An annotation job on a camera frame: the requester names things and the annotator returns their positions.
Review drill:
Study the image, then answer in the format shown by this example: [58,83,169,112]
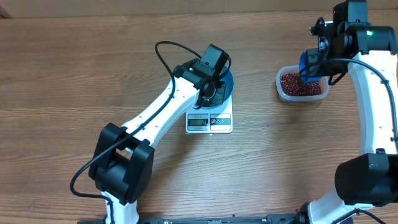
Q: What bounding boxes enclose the blue bowl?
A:
[196,71,234,110]

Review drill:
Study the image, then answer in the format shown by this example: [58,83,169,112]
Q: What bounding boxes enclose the blue plastic scoop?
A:
[299,49,321,84]

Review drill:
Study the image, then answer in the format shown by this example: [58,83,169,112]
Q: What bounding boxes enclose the red beans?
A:
[280,73,322,96]

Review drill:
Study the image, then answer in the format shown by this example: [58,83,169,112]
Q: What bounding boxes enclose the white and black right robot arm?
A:
[295,0,397,223]

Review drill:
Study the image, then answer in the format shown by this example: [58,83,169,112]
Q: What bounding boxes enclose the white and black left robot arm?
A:
[88,44,231,223]

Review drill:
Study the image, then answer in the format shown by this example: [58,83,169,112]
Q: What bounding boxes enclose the white digital kitchen scale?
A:
[185,96,233,134]

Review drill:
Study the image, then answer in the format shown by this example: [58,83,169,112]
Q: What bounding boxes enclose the clear plastic container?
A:
[275,65,329,103]

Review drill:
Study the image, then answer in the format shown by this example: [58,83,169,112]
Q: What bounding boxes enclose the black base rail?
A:
[138,214,308,224]

